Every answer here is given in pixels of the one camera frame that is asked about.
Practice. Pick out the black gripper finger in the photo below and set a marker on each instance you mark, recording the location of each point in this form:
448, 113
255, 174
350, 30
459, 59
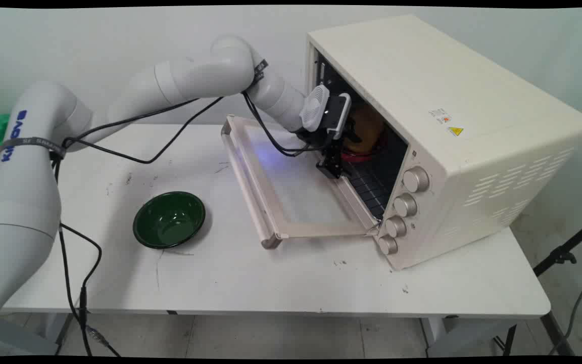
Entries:
337, 162
324, 166

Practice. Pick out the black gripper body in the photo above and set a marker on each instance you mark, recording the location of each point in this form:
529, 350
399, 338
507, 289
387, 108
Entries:
321, 140

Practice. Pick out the cream glass oven door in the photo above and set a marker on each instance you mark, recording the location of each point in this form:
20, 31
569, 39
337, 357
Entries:
291, 197

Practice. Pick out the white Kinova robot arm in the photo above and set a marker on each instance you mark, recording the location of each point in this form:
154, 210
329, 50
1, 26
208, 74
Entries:
28, 167

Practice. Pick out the red bowl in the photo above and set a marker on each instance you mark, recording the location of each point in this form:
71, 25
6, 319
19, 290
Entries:
372, 151

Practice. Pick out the metal oven rack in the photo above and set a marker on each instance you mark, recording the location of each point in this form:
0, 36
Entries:
372, 187

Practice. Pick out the yellow bread slice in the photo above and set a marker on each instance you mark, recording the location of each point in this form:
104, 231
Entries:
369, 126

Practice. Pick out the silver oven knob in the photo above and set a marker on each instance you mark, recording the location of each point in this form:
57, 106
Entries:
396, 226
416, 179
388, 245
405, 205

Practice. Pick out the cream toaster oven body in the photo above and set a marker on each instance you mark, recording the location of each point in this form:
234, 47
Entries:
422, 91

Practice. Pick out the white label sticker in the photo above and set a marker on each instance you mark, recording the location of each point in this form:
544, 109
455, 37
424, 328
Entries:
440, 116

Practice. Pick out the yellow warning sticker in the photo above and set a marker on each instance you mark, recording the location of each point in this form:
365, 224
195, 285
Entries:
455, 131

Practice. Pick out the dark green bowl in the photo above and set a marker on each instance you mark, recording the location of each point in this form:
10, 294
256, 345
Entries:
168, 220

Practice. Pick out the black tripod stand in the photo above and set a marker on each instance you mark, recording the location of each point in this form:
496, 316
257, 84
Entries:
581, 293
564, 253

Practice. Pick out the black table leg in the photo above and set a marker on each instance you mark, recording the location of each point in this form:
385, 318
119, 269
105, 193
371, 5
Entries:
553, 331

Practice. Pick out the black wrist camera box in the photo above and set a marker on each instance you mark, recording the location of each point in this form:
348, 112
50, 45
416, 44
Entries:
337, 115

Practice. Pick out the white round wrist mount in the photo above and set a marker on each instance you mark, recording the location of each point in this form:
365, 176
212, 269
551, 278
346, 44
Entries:
315, 107

